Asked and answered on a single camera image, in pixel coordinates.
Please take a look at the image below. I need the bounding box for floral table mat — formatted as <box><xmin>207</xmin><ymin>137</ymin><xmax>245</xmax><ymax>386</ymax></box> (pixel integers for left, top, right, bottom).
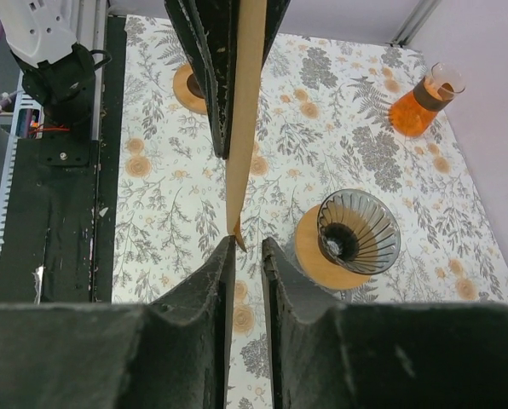
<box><xmin>113</xmin><ymin>15</ymin><xmax>508</xmax><ymax>408</ymax></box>

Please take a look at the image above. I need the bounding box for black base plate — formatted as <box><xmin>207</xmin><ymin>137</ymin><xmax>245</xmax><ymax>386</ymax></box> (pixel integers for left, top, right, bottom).
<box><xmin>0</xmin><ymin>17</ymin><xmax>126</xmax><ymax>303</ymax></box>

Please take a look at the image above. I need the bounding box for wooden dripper ring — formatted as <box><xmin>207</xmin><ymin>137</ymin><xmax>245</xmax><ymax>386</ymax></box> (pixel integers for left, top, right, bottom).
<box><xmin>293</xmin><ymin>204</ymin><xmax>378</xmax><ymax>291</ymax></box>

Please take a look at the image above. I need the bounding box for blue cable duct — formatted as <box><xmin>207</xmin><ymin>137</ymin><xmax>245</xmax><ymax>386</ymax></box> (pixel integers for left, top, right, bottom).
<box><xmin>0</xmin><ymin>93</ymin><xmax>25</xmax><ymax>299</ymax></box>

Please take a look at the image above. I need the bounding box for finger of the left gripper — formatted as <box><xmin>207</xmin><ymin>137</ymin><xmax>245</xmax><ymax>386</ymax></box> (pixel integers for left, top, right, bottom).
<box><xmin>164</xmin><ymin>0</ymin><xmax>240</xmax><ymax>159</ymax></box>
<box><xmin>262</xmin><ymin>0</ymin><xmax>291</xmax><ymax>66</ymax></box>

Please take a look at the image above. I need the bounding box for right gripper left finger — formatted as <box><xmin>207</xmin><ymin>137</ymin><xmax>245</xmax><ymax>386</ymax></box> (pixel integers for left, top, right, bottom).
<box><xmin>0</xmin><ymin>236</ymin><xmax>236</xmax><ymax>408</ymax></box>

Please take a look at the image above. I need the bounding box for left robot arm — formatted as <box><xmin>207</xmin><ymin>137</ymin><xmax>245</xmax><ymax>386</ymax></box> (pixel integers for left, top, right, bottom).
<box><xmin>0</xmin><ymin>1</ymin><xmax>247</xmax><ymax>159</ymax></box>

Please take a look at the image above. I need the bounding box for brown paper coffee filter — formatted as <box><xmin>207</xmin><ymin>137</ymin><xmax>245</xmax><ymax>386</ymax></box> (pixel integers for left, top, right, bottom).
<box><xmin>226</xmin><ymin>0</ymin><xmax>267</xmax><ymax>250</ymax></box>

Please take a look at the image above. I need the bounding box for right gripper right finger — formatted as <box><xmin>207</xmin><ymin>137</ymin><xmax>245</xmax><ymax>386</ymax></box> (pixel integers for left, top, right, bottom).
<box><xmin>263</xmin><ymin>238</ymin><xmax>508</xmax><ymax>408</ymax></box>

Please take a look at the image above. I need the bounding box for orange glass dripper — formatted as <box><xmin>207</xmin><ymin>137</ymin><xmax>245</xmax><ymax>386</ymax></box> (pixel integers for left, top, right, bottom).
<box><xmin>388</xmin><ymin>62</ymin><xmax>465</xmax><ymax>138</ymax></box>

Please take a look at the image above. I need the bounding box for clear glass dripper cone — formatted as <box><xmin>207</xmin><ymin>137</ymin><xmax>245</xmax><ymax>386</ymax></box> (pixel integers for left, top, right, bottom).
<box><xmin>316</xmin><ymin>188</ymin><xmax>401</xmax><ymax>276</ymax></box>

